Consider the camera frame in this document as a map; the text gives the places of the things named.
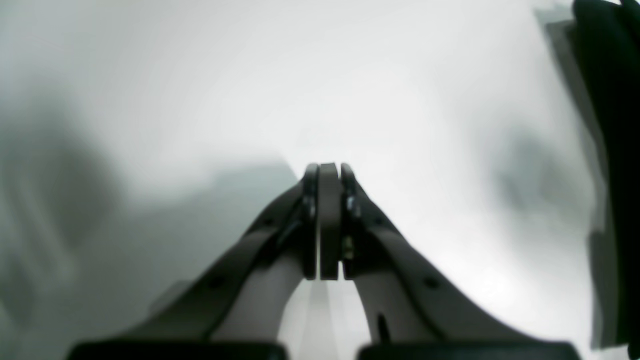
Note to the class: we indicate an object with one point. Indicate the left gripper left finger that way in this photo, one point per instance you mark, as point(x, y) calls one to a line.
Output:
point(242, 297)

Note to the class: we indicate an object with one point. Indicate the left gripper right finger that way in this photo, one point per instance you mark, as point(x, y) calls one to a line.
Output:
point(406, 299)

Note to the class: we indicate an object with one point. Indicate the black T-shirt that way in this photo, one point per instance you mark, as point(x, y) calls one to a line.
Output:
point(608, 38)

